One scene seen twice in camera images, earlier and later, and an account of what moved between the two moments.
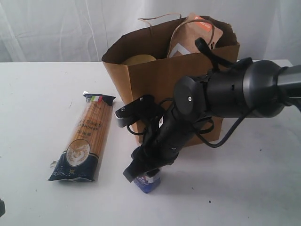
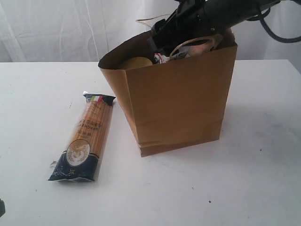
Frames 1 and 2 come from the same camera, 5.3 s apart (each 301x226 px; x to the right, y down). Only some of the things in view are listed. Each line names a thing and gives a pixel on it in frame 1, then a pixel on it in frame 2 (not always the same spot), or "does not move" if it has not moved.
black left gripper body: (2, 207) does not move
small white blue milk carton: (148, 184) -> (183, 52)
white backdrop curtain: (83, 30) does not move
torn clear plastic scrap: (52, 165) does not move
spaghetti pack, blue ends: (80, 161) does not move
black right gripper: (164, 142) -> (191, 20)
